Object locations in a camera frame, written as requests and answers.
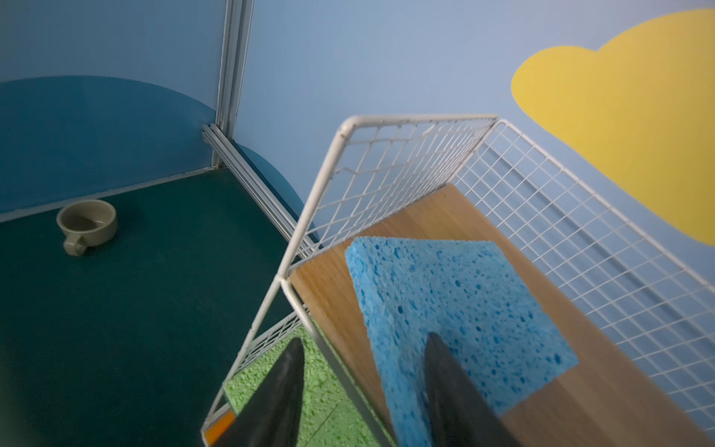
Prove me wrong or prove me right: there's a beige mug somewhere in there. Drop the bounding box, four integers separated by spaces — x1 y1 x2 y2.
56 199 118 256

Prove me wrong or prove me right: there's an orange sponge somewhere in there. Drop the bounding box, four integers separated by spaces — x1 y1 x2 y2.
202 410 236 446

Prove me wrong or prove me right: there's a green sponge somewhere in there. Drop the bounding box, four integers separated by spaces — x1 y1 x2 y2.
222 326 359 447
308 400 379 447

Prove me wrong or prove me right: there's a blue sponge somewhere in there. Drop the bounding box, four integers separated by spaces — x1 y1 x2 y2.
346 237 578 446

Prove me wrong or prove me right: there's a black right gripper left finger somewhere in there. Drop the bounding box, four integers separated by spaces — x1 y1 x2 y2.
214 338 305 446

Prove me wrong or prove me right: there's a white wire wooden shelf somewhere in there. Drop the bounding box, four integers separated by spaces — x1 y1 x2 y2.
199 114 715 447

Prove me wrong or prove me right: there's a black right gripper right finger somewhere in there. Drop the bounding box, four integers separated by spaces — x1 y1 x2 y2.
424 333 519 446

